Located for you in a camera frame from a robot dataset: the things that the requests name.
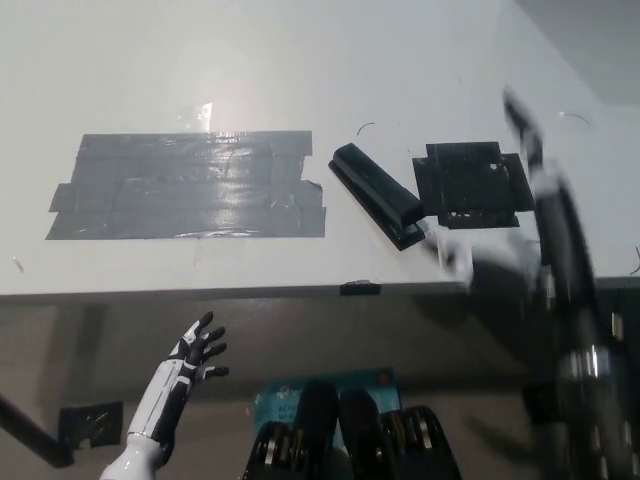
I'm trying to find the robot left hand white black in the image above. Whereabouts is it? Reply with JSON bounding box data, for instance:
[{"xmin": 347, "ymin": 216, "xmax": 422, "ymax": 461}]
[{"xmin": 129, "ymin": 311, "xmax": 231, "ymax": 449}]

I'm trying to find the robot right hand white black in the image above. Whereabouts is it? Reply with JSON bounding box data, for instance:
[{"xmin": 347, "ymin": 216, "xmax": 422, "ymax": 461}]
[{"xmin": 424, "ymin": 87, "xmax": 609, "ymax": 362}]

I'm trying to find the black stapler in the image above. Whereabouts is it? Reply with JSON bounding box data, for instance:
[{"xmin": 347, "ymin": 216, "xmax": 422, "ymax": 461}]
[{"xmin": 328, "ymin": 142, "xmax": 426, "ymax": 252}]

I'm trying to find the robot torso black teal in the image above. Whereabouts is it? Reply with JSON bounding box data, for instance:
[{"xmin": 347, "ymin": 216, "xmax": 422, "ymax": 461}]
[{"xmin": 242, "ymin": 367, "xmax": 461, "ymax": 480}]

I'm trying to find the black metal table leg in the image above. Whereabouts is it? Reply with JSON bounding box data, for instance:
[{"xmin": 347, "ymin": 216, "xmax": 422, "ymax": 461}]
[{"xmin": 0, "ymin": 392, "xmax": 76, "ymax": 469}]

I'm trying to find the clear tape piece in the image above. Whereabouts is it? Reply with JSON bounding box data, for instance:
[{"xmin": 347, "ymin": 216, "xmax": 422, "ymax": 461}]
[{"xmin": 175, "ymin": 101, "xmax": 215, "ymax": 135}]

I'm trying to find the black floor bracket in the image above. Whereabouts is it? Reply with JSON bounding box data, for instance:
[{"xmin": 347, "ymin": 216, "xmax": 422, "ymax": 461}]
[{"xmin": 58, "ymin": 400, "xmax": 125, "ymax": 449}]

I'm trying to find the grey duct tape patch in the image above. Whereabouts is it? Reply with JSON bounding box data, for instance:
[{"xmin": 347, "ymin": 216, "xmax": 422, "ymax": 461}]
[{"xmin": 44, "ymin": 130, "xmax": 327, "ymax": 243}]

